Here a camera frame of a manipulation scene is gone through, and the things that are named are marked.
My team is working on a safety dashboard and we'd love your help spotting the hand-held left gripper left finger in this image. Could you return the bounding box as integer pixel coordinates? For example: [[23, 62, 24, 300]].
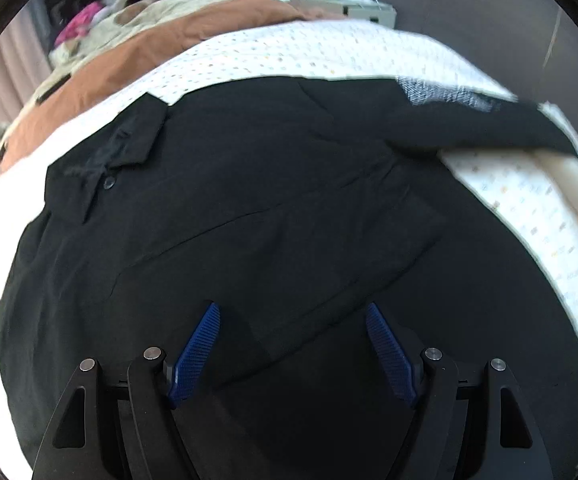
[[32, 301, 221, 480]]

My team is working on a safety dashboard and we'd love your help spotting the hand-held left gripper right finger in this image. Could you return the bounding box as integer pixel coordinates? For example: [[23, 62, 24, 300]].
[[365, 301, 554, 480]]

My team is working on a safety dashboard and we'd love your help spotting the black collared coat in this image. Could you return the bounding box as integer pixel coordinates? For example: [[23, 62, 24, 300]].
[[0, 75, 578, 480]]

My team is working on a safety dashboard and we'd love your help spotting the small black flat object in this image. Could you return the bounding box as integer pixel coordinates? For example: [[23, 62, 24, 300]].
[[36, 77, 70, 106]]

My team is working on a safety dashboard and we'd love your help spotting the white dotted bedsheet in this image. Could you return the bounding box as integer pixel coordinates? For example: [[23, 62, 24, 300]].
[[0, 19, 578, 431]]

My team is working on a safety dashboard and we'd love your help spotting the brown blanket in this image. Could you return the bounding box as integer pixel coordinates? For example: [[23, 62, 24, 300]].
[[0, 0, 350, 176]]

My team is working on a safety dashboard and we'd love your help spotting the narrow pink curtain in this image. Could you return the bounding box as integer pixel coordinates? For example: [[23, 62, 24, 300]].
[[0, 0, 56, 128]]

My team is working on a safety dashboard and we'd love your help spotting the cream two-drawer nightstand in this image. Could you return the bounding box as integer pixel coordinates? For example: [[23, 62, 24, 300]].
[[299, 0, 397, 28]]

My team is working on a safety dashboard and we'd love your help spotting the pink cloth item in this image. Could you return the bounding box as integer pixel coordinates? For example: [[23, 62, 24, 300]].
[[55, 2, 102, 46]]

